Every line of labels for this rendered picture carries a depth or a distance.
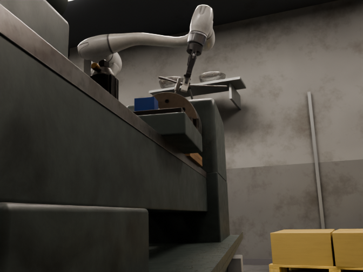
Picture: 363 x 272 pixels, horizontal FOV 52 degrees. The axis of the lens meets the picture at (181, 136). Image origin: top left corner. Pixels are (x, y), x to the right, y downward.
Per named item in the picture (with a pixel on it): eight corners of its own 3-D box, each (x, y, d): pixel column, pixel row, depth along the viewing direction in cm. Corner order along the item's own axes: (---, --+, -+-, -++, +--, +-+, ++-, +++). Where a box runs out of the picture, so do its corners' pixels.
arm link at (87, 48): (105, 27, 187) (115, 39, 200) (72, 34, 189) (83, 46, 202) (108, 51, 184) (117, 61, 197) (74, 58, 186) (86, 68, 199)
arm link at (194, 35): (205, 41, 187) (202, 52, 186) (188, 36, 187) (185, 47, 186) (208, 34, 178) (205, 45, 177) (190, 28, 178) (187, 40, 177)
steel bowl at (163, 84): (192, 94, 540) (192, 84, 543) (182, 85, 502) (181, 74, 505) (166, 98, 554) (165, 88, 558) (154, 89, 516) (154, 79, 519)
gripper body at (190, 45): (204, 44, 178) (199, 62, 176) (201, 51, 186) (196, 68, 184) (189, 40, 177) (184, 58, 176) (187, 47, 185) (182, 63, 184)
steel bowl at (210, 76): (229, 88, 519) (228, 79, 522) (222, 79, 485) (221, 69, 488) (203, 92, 532) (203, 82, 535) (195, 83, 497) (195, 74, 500)
